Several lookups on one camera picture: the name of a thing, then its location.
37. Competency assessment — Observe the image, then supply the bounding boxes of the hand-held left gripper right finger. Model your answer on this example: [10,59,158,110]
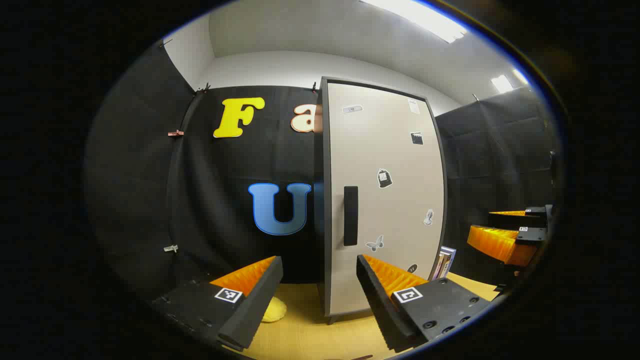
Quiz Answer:
[356,254,493,353]

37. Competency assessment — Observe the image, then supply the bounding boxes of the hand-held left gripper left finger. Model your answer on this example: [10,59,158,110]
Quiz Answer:
[151,256,284,352]

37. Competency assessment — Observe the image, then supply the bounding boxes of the black door handle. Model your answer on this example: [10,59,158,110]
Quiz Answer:
[343,186,359,247]

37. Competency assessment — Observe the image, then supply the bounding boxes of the dark grey cabinet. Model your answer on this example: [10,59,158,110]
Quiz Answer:
[314,76,449,326]

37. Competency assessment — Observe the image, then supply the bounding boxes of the beige cabinet door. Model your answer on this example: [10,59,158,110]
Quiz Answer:
[325,80,446,317]

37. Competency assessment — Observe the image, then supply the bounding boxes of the yellow toy fruit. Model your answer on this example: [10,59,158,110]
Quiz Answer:
[261,296,288,324]

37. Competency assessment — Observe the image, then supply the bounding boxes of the book with purple cover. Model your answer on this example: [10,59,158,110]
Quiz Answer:
[437,246,457,280]

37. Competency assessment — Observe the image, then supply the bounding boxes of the book with white cover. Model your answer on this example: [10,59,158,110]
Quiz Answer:
[430,250,446,281]

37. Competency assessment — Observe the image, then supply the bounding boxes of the black backdrop cloth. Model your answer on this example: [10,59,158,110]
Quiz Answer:
[84,40,558,301]

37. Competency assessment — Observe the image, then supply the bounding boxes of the long ceiling light panel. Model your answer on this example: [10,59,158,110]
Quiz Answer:
[359,0,468,43]

